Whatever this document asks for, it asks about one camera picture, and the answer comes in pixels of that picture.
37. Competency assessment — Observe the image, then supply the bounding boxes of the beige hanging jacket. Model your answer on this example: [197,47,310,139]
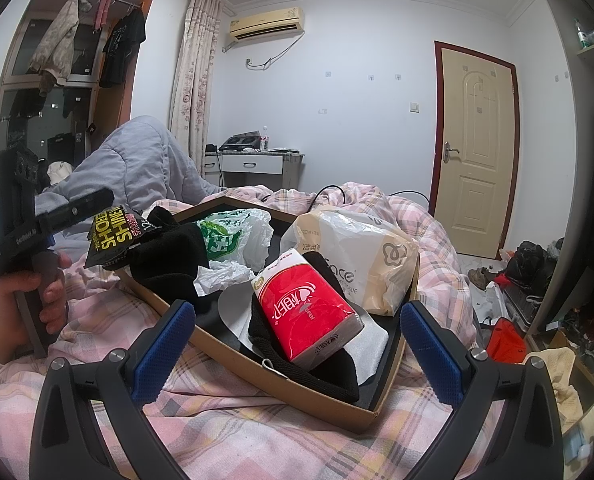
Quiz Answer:
[28,0,95,96]

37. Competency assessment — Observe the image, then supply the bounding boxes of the beige air conditioner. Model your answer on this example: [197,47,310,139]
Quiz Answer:
[228,7,306,41]

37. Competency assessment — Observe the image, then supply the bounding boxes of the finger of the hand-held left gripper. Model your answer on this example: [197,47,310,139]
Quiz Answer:
[34,188,115,233]

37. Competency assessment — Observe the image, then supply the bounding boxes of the black bag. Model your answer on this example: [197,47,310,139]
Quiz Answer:
[504,240,560,286]

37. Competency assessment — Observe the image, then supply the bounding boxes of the black hanging t-shirt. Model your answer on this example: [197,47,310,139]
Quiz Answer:
[100,7,147,88]

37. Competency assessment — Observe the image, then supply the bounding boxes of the grey quilt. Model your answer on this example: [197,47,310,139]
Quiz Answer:
[0,116,228,261]

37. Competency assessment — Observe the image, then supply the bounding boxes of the crumpled white tissue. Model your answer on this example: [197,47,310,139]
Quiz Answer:
[193,262,255,297]

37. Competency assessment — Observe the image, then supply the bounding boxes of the floral curtain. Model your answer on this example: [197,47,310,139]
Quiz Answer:
[169,0,226,161]

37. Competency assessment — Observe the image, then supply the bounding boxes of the green print plastic bag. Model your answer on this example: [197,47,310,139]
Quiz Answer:
[197,208,274,266]

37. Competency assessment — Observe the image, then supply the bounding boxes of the grey cloth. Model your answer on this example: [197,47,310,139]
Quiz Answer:
[217,280,394,382]

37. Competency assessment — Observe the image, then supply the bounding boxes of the pink plaid blanket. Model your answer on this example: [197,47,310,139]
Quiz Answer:
[0,180,492,480]

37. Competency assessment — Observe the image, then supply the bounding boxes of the cream door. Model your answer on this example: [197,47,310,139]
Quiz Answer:
[429,40,520,261]

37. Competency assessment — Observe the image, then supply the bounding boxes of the black cable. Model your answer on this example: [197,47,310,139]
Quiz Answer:
[309,185,348,211]
[392,190,433,207]

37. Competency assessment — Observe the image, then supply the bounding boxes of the red bag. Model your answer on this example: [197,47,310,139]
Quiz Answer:
[487,317,528,361]

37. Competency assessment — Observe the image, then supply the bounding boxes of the red tissue pack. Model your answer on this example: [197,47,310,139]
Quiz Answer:
[251,248,367,366]

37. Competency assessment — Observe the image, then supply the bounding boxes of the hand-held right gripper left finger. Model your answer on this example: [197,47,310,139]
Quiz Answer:
[30,299,198,480]

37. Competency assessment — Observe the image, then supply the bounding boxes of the black yellow wipes packet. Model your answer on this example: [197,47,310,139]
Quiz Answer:
[84,204,150,269]

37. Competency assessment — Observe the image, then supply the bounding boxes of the wooden window alcove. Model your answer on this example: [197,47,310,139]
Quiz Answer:
[0,0,158,196]

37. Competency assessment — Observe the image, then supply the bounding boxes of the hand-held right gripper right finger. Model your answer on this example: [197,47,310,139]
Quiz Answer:
[399,300,565,480]

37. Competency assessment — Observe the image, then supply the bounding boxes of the grey wardrobe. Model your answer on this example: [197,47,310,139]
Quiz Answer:
[527,0,594,361]

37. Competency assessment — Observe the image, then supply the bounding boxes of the brown cardboard box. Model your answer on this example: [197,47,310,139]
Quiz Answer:
[114,196,420,435]

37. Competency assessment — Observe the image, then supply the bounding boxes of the white nightstand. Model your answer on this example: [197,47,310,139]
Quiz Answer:
[203,149,305,188]

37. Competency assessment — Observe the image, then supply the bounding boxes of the air conditioner hose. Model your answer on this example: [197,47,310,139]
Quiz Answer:
[222,30,305,70]

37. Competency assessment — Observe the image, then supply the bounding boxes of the person's left hand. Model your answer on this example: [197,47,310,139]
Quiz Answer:
[0,254,73,352]

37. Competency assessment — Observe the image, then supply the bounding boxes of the yellow towel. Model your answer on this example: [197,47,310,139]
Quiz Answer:
[524,347,585,436]

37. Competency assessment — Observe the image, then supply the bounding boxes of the black knit sock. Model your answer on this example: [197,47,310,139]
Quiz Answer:
[247,250,360,403]
[127,206,210,301]

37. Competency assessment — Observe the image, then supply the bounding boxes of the beige cap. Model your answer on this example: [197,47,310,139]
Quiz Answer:
[47,161,74,187]

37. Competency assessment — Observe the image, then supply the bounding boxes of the beige tissue pack bag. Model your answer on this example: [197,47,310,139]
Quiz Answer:
[279,205,420,317]

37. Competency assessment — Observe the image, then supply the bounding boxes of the brown shoes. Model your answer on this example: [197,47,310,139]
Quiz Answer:
[467,266,498,291]

